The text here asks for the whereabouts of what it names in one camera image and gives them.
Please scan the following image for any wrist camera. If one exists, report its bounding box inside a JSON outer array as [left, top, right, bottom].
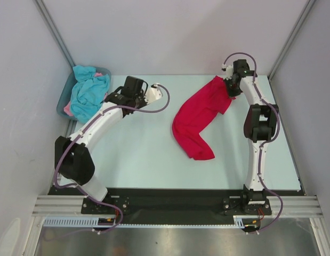
[[221, 63, 234, 80], [144, 83, 163, 105]]

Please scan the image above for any red t shirt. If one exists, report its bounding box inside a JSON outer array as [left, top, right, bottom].
[[172, 76, 232, 161]]

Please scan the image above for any grey plastic bin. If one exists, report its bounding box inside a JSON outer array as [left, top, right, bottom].
[[57, 65, 111, 123]]

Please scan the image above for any aluminium frame rail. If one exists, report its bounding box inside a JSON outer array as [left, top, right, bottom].
[[32, 195, 323, 218]]

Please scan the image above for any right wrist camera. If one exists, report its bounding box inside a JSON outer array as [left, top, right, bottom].
[[221, 63, 234, 80]]

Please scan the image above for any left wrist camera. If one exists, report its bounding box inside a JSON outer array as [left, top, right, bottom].
[[144, 83, 163, 105]]

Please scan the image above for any cyan t shirt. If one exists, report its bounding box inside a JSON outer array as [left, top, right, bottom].
[[70, 65, 113, 125]]

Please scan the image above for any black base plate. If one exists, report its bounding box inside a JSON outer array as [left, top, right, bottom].
[[47, 188, 307, 226]]

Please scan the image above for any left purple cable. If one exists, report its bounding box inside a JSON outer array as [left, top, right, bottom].
[[44, 84, 171, 242]]

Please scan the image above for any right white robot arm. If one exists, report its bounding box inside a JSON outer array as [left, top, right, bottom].
[[222, 59, 280, 214]]

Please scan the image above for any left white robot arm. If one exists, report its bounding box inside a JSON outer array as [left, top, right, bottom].
[[54, 76, 149, 213]]

